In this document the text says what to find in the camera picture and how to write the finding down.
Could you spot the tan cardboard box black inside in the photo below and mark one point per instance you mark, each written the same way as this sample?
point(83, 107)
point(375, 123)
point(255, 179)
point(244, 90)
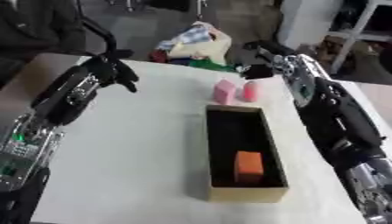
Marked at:
point(245, 192)

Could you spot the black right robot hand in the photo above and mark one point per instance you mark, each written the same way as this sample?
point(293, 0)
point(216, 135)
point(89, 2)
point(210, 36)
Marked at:
point(263, 48)

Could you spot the pink house-shaped block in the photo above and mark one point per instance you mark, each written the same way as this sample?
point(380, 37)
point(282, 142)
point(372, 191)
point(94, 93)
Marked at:
point(224, 92)

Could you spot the white metal shelf frame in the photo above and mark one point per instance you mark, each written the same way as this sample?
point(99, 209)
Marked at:
point(357, 29)

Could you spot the person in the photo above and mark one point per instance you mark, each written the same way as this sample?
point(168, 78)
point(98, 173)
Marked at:
point(35, 32)

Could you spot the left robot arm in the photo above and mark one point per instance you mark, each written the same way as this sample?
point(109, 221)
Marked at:
point(56, 102)

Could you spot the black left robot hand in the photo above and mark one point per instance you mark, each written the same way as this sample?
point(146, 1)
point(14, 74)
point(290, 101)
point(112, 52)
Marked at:
point(113, 70)

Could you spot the orange rectangular block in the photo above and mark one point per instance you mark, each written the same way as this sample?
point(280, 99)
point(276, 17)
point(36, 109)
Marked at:
point(249, 166)

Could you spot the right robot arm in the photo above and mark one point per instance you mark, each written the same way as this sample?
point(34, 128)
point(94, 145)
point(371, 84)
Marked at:
point(342, 125)

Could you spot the pink cylinder block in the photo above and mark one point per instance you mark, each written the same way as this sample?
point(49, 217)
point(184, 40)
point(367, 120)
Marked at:
point(250, 92)

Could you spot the bag of colourful items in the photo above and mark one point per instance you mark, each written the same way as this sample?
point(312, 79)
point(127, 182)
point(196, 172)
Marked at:
point(201, 43)

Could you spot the white cabinet panel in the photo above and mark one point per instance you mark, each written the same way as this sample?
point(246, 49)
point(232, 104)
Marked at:
point(306, 20)

